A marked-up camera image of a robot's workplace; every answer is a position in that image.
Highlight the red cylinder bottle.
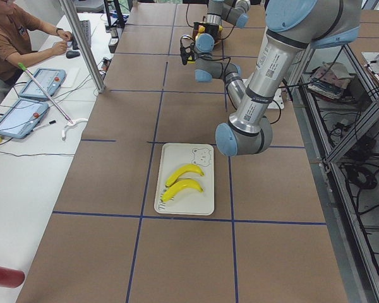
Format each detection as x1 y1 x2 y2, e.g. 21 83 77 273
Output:
0 266 25 288

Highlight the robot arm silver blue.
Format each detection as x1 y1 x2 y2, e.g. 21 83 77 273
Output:
192 0 251 44
195 1 361 157

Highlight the aluminium frame post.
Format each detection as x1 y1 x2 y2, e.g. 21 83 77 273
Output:
59 0 105 94

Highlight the white bear tray plate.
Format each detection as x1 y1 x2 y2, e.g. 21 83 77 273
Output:
154 143 214 216

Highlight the teach pendant tablet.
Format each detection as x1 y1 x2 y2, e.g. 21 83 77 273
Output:
19 68 66 101
0 98 49 139

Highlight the lower teach pendant tablet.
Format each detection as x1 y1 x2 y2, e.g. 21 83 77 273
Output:
0 98 49 139

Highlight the seated person brown shirt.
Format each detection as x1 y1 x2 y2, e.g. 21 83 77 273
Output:
0 1 72 86

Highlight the metal rod green tip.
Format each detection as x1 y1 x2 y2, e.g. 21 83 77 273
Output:
18 62 73 125

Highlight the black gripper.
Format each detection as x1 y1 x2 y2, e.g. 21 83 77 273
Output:
193 22 223 43

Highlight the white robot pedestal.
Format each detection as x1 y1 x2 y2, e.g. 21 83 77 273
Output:
268 88 287 110

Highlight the black keyboard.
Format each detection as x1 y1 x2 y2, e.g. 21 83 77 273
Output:
71 20 91 51

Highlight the upper teach pendant tablet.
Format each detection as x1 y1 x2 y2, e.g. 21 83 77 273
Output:
19 68 66 101

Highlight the yellow banana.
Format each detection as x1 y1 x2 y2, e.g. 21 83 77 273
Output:
165 163 204 187
161 179 203 202

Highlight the black computer mouse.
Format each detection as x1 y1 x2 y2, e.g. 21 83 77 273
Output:
66 50 80 59

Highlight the stack of magazines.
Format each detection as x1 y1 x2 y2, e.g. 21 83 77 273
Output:
308 62 354 100

